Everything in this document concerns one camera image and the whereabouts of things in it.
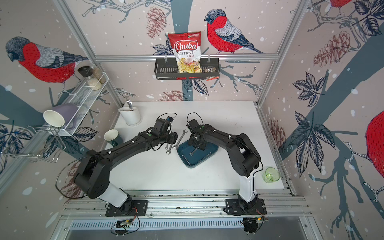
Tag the green ceramic mug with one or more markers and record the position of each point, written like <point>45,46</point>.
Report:
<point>113,137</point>

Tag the teal plastic storage tray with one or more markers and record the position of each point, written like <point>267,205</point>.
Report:
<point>198,157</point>

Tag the longest steel wrench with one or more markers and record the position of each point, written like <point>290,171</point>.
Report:
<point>180,139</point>

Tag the red cassava chips bag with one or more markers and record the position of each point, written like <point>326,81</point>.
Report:
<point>187,49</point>

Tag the white lid spice jar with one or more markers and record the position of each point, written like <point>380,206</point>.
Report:
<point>94,84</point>

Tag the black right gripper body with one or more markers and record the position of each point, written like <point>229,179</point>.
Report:
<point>193,142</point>

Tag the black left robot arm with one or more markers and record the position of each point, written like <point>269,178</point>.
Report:
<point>93,173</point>

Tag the white wire wall shelf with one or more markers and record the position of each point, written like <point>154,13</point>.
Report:
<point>83,97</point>

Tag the lilac paper cup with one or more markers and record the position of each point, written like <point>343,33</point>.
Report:
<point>61,115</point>

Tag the small electronics board with wires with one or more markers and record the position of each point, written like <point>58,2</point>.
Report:
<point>122,228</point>

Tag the wire cup holder rack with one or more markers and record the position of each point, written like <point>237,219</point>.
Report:
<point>32,143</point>

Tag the small steel wrench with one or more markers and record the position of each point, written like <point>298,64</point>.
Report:
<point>169,150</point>

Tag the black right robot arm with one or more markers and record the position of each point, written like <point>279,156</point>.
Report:
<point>244,158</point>

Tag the medium steel wrench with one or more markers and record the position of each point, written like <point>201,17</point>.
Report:
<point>192,153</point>

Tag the black lid spice jar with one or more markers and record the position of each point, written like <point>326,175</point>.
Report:
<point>86,72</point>

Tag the green glass cup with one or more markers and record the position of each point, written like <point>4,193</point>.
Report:
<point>271,175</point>

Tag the metal fork in mug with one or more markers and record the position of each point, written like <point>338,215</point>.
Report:
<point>130,105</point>

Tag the black wire wall basket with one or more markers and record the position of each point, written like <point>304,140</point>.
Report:
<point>172,70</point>

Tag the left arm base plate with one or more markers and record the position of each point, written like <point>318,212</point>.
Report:
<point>130,209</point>

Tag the white utensil mug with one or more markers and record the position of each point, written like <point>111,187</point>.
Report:
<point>132,117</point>

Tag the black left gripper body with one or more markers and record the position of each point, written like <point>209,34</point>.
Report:
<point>170,138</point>

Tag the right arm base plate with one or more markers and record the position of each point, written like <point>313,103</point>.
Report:
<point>239,207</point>

